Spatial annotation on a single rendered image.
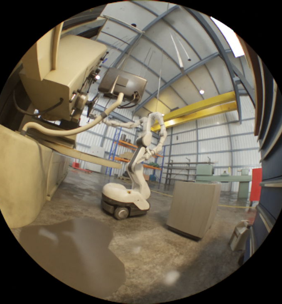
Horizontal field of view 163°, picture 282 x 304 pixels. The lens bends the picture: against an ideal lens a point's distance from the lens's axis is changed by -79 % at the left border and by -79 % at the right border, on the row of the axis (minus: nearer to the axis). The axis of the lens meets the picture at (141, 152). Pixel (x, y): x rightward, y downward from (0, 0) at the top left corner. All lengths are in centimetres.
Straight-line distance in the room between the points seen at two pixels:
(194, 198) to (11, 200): 135
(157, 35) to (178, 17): 209
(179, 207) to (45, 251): 110
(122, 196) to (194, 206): 72
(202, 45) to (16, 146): 906
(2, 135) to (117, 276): 92
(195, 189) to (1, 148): 140
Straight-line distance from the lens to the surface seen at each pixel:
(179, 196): 102
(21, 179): 78
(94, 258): 73
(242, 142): 945
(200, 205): 94
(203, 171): 522
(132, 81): 80
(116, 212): 113
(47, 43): 87
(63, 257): 72
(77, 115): 152
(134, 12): 822
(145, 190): 143
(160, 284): 67
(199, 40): 868
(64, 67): 105
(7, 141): 71
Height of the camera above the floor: 57
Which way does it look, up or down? 13 degrees up
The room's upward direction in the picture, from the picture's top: 10 degrees clockwise
